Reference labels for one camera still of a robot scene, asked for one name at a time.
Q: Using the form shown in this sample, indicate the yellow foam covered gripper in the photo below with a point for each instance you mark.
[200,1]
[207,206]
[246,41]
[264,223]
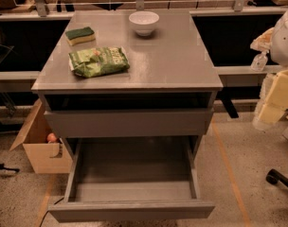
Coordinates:
[285,43]

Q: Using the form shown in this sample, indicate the grey drawer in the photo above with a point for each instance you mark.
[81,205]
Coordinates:
[130,123]
[140,178]

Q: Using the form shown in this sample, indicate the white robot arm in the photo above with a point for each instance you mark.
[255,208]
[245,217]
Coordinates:
[273,101]

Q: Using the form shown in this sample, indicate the grey top drawer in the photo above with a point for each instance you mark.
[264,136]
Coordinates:
[130,123]

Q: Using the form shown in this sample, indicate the grey drawer cabinet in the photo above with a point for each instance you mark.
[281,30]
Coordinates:
[170,69]

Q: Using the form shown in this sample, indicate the clear sanitizer pump bottle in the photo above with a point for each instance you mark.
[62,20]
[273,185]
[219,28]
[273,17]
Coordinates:
[259,61]

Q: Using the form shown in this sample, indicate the black office chair base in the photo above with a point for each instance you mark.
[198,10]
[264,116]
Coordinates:
[273,177]

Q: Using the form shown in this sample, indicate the white ceramic bowl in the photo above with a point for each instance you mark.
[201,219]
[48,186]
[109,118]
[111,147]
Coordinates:
[143,23]

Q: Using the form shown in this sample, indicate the green chip bag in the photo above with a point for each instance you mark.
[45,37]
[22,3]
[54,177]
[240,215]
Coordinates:
[98,61]

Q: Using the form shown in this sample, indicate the green and yellow sponge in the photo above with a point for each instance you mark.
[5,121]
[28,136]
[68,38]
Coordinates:
[80,35]

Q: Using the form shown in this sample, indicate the orange ball in box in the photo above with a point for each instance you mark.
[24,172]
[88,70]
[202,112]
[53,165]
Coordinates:
[51,138]

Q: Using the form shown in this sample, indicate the grey metal rail frame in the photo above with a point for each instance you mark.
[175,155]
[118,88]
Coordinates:
[232,75]

